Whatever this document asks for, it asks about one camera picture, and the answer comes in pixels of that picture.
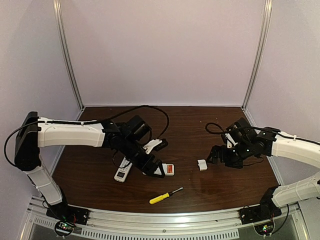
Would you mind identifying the large white remote control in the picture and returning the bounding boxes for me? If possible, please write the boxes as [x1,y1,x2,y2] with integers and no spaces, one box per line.
[142,163,175,178]

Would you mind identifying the white battery cover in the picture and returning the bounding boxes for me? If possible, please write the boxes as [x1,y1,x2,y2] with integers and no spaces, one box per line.
[197,159,208,171]

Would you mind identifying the yellow handled screwdriver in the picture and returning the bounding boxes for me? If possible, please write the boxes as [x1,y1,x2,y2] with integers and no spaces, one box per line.
[149,187,184,205]

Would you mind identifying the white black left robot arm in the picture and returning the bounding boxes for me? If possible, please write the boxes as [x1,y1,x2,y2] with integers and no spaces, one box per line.
[14,111,165,206]

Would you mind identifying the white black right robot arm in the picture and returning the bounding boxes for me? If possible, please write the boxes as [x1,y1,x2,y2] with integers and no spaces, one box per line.
[205,117,320,208]

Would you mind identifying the small white remote control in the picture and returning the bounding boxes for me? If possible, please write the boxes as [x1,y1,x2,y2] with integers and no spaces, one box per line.
[114,157,133,183]

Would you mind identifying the red orange battery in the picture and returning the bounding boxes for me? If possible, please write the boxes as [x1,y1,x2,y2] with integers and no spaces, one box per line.
[166,164,175,175]

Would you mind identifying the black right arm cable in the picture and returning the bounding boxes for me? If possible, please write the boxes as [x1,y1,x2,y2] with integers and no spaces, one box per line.
[205,121,320,146]

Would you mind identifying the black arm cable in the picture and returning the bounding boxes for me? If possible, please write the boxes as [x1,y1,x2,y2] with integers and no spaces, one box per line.
[3,104,170,171]
[205,121,320,146]

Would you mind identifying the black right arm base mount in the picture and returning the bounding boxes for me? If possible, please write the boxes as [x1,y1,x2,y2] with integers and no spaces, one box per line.
[238,200,282,225]

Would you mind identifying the aluminium front rail frame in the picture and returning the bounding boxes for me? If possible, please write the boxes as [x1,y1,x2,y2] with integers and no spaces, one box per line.
[17,196,311,240]

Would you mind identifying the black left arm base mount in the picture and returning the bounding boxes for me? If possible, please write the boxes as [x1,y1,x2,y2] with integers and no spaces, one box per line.
[46,202,90,225]

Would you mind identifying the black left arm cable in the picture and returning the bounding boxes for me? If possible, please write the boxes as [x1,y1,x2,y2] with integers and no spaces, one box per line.
[3,104,170,171]

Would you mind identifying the right aluminium corner post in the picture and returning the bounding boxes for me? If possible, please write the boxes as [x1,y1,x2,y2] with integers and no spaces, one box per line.
[241,0,273,110]

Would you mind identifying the aluminium corner post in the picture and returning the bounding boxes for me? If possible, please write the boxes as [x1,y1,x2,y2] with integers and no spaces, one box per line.
[241,0,273,110]
[53,0,85,111]

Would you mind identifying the left aluminium corner post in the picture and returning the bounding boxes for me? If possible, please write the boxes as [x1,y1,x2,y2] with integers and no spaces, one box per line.
[53,0,85,111]

